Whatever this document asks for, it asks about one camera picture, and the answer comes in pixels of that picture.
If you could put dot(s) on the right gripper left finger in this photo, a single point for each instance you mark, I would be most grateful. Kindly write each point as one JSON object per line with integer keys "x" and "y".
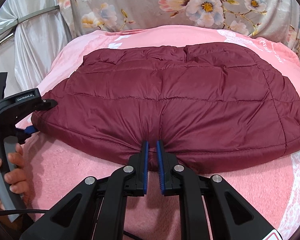
{"x": 95, "y": 208}

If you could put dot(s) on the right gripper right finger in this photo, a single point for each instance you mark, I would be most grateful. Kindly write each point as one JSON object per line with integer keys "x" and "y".
{"x": 210, "y": 208}

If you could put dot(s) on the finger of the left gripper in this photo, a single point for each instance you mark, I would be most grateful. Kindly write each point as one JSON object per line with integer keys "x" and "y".
{"x": 46, "y": 104}
{"x": 27, "y": 131}

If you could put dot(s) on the maroon quilted puffer jacket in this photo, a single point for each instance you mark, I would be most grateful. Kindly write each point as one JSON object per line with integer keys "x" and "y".
{"x": 217, "y": 106}

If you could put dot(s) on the person's left hand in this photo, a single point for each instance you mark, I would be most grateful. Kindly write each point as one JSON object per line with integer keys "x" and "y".
{"x": 17, "y": 179}

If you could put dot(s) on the pink white patterned blanket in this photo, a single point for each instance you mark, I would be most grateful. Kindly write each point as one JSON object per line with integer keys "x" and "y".
{"x": 58, "y": 167}

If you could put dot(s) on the silver satin curtain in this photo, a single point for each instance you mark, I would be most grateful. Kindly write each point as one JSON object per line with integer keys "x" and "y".
{"x": 37, "y": 42}

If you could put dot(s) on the grey curtain tieback band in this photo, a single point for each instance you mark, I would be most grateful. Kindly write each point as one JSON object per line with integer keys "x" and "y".
{"x": 8, "y": 31}

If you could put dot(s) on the grey floral quilt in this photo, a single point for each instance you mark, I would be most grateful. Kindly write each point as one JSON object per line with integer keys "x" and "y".
{"x": 275, "y": 20}

